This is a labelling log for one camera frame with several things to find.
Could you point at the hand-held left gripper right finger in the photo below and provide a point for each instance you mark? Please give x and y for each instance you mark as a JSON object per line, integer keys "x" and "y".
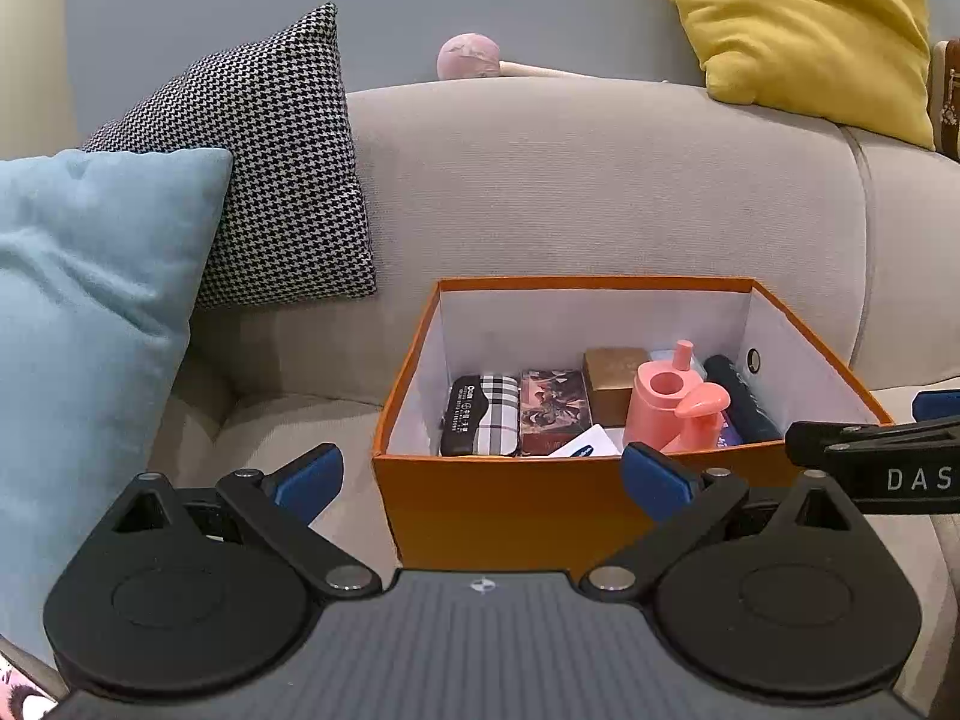
{"x": 656, "y": 481}

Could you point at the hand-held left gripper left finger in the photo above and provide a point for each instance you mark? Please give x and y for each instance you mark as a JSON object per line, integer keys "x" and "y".
{"x": 311, "y": 478}

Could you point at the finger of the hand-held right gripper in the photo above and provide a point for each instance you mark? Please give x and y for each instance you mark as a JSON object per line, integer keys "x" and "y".
{"x": 937, "y": 405}
{"x": 840, "y": 441}

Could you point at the pink container with spout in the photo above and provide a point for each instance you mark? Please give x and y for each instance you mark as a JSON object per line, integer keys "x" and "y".
{"x": 652, "y": 412}

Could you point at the white hand cream tube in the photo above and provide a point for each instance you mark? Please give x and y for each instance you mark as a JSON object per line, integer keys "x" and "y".
{"x": 592, "y": 441}

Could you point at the pink pump bottle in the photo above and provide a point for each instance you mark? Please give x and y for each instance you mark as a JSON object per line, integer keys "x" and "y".
{"x": 701, "y": 409}

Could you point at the brown cardboard box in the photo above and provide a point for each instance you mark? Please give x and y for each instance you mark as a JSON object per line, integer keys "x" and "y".
{"x": 611, "y": 382}

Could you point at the dark blue tube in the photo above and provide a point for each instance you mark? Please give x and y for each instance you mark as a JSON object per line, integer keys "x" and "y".
{"x": 739, "y": 397}

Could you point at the dark picture box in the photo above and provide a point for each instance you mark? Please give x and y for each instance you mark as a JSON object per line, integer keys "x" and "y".
{"x": 555, "y": 412}

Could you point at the clear plastic box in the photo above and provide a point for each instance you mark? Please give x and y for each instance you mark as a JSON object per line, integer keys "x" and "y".
{"x": 664, "y": 356}

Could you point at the orange cardboard box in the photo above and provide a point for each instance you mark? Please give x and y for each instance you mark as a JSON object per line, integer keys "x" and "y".
{"x": 510, "y": 510}

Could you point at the black plaid case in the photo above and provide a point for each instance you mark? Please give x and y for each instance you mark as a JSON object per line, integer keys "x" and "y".
{"x": 484, "y": 412}

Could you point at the light blue pillow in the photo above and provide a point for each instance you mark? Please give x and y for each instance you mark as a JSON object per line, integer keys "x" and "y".
{"x": 90, "y": 330}

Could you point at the beige sofa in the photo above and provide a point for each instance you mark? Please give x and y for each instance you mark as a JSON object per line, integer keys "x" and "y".
{"x": 600, "y": 187}

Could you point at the white brown handbag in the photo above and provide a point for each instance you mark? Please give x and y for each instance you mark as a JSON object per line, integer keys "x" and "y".
{"x": 949, "y": 97}

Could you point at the houndstooth pillow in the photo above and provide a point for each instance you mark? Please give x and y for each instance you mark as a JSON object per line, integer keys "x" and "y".
{"x": 270, "y": 165}

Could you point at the pink patterned cloth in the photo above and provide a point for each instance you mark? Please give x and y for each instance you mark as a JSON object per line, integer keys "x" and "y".
{"x": 22, "y": 694}

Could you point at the yellow pillow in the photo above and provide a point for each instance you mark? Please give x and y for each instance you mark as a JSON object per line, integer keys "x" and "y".
{"x": 810, "y": 22}

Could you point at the pink massage hammer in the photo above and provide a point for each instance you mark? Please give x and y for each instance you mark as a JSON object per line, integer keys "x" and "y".
{"x": 469, "y": 56}

